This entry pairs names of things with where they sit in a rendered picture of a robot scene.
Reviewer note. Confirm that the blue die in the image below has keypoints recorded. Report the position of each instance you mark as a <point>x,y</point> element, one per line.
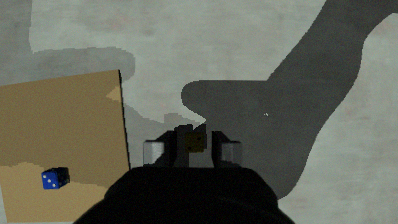
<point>54,178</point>

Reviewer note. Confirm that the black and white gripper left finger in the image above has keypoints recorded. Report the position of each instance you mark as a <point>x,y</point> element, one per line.
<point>161,152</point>

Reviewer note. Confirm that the tan square mat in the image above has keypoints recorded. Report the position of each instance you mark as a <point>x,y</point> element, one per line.
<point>73,122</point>

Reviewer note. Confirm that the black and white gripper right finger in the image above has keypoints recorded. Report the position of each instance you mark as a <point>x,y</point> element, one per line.
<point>225,153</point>

